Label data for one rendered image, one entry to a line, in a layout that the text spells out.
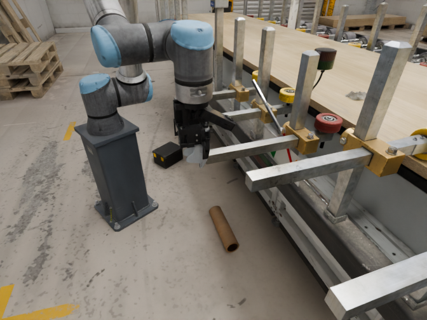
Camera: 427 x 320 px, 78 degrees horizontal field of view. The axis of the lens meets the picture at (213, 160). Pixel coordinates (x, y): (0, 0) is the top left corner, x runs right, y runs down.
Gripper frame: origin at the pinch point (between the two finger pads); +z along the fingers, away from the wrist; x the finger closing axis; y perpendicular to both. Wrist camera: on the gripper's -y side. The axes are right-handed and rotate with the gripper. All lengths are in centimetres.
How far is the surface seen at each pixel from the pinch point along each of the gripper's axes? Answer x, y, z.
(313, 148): 4.8, -34.2, -1.5
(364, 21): -579, -631, 51
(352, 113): -2, -53, -8
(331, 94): -18, -57, -8
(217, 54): -78, -31, -11
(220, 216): -44, -23, 75
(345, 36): -148, -178, -2
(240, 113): -23.6, -21.8, -2.3
